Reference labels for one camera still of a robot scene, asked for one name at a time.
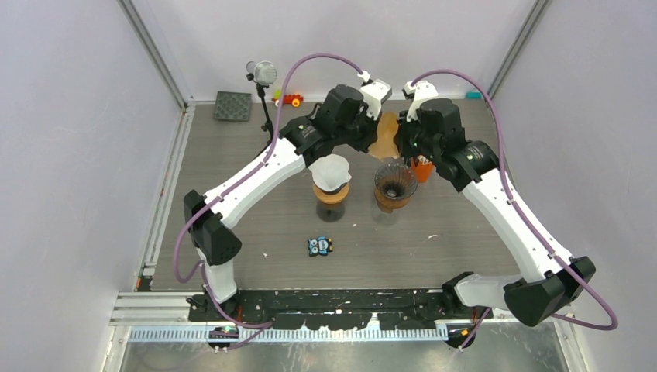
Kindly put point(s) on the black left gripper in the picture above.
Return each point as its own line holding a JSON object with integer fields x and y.
{"x": 363, "y": 146}

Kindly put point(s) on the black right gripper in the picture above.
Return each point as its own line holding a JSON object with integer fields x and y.
{"x": 400, "y": 137}

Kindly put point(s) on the brown paper coffee filter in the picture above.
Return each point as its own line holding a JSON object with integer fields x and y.
{"x": 384, "y": 146}

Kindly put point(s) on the grey glass dripper cone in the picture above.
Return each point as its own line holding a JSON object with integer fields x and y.
{"x": 395, "y": 181}

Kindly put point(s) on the white paper coffee filter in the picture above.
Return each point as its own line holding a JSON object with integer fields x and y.
{"x": 330, "y": 173}

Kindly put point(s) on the smoky glass carafe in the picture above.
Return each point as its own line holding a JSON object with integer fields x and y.
{"x": 330, "y": 212}

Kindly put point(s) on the silver microphone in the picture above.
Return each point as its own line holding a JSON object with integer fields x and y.
{"x": 263, "y": 74}

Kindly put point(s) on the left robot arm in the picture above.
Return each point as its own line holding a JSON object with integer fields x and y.
{"x": 348, "y": 116}

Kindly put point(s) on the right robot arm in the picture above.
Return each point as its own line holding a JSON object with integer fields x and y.
{"x": 550, "y": 277}

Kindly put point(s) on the orange coffee filter box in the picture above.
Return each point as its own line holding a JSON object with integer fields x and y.
{"x": 422, "y": 168}

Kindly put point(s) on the colourful toy car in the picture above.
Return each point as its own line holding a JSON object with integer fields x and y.
{"x": 294, "y": 100}

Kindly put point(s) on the blue owl figure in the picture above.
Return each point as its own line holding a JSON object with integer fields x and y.
{"x": 320, "y": 246}

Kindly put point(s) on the dark perforated square tray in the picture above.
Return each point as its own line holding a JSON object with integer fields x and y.
{"x": 232, "y": 106}

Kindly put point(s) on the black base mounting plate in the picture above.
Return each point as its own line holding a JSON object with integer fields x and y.
{"x": 335, "y": 309}

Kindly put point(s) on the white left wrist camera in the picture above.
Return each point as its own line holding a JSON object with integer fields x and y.
{"x": 375, "y": 94}

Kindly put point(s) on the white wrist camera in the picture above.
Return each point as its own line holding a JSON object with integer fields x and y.
{"x": 375, "y": 94}
{"x": 418, "y": 93}

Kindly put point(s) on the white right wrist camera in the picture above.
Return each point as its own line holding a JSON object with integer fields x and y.
{"x": 418, "y": 93}

